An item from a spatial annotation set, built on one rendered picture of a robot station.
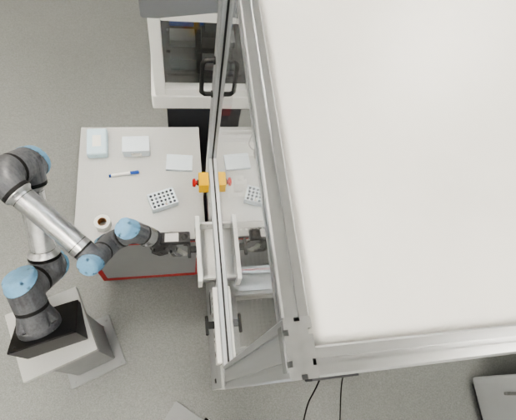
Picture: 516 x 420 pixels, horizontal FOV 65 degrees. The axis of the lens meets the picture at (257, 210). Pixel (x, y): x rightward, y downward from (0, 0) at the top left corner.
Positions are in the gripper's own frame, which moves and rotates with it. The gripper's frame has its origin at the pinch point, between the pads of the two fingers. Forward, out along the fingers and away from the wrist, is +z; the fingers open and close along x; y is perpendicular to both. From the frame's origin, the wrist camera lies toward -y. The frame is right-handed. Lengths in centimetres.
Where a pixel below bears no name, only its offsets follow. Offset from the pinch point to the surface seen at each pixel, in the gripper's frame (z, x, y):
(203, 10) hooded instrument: -35, -80, -37
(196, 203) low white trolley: 15.9, -27.7, 4.4
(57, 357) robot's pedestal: -17, 36, 51
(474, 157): -56, 21, -103
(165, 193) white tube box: 4.9, -31.8, 14.0
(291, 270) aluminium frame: -80, 40, -72
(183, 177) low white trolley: 12.9, -42.4, 8.8
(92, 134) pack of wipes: -15, -65, 41
